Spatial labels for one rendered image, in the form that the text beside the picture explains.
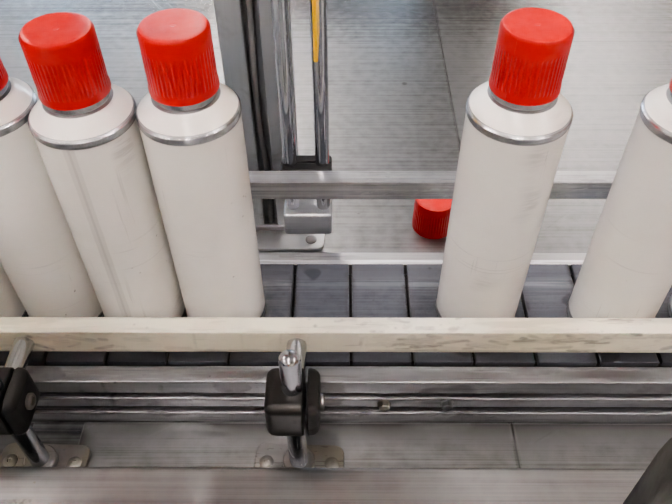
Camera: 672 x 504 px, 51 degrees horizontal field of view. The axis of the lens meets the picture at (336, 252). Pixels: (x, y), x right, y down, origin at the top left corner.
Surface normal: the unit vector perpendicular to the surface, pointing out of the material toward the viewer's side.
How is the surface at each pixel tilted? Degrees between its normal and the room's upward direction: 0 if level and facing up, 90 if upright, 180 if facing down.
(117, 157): 90
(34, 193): 90
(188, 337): 90
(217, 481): 0
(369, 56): 0
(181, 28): 3
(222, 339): 90
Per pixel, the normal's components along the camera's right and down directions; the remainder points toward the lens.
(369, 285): 0.00, -0.69
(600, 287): -0.84, 0.40
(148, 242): 0.83, 0.40
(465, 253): -0.66, 0.55
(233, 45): 0.00, 0.73
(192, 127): 0.22, 0.00
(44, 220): 0.66, 0.55
